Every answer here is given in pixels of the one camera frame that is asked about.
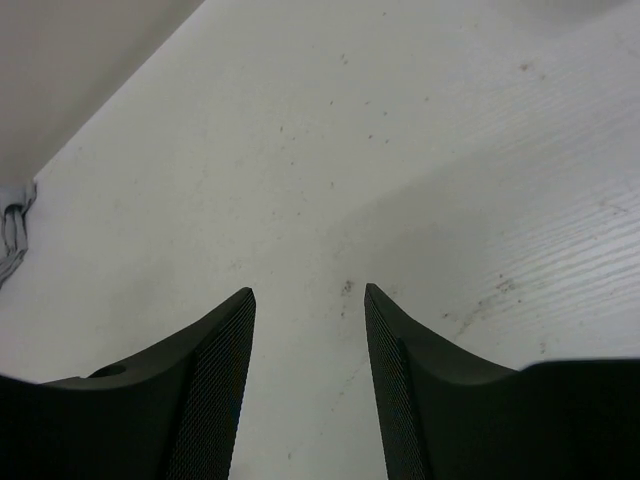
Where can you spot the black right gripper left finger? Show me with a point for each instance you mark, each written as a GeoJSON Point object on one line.
{"type": "Point", "coordinates": [170, 411]}

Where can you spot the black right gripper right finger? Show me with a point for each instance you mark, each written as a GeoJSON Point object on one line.
{"type": "Point", "coordinates": [445, 413]}

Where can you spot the folded grey tank top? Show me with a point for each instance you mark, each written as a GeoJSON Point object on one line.
{"type": "Point", "coordinates": [15, 203]}

